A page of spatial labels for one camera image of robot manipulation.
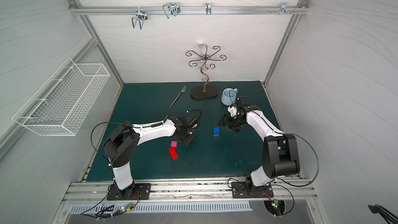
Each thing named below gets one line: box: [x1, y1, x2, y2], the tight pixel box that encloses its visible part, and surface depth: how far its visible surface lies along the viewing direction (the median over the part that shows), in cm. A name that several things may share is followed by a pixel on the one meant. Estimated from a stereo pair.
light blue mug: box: [221, 88, 238, 106], surface depth 109 cm
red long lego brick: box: [168, 146, 179, 161], surface depth 86 cm
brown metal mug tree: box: [185, 45, 227, 100], surface depth 104 cm
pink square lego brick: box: [170, 141, 178, 148], surface depth 90 cm
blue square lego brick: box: [213, 126, 221, 134], surface depth 90 cm
